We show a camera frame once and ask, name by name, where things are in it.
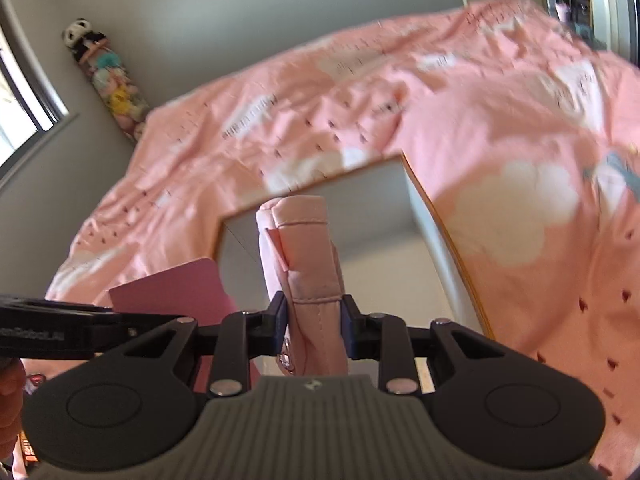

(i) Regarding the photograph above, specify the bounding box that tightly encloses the person's left hand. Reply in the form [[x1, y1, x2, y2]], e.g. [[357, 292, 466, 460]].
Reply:
[[0, 360, 27, 466]]

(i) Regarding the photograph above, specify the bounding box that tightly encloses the pink fabric pouch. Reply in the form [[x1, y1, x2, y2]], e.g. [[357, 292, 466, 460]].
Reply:
[[255, 195, 351, 376]]

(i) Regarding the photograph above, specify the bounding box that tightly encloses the orange cardboard box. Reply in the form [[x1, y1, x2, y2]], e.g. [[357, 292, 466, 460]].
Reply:
[[216, 152, 496, 396]]

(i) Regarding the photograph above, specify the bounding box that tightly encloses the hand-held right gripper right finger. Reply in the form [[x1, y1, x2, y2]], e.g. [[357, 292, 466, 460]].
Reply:
[[340, 294, 521, 395]]

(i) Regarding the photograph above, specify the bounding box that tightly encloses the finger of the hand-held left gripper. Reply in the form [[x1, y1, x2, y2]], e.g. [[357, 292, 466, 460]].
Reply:
[[107, 311, 183, 337]]

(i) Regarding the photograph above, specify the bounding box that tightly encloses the hanging stack of plush toys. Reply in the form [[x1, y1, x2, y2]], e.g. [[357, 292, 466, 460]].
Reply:
[[62, 19, 151, 147]]

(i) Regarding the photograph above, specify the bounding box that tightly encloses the pink printed blanket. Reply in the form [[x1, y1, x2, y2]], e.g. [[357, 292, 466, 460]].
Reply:
[[45, 0, 640, 480]]

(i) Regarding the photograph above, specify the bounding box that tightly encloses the window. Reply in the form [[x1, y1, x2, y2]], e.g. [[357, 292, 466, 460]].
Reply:
[[0, 0, 69, 163]]

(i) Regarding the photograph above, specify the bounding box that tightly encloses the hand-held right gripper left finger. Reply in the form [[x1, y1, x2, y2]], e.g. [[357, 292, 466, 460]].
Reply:
[[95, 292, 291, 397]]

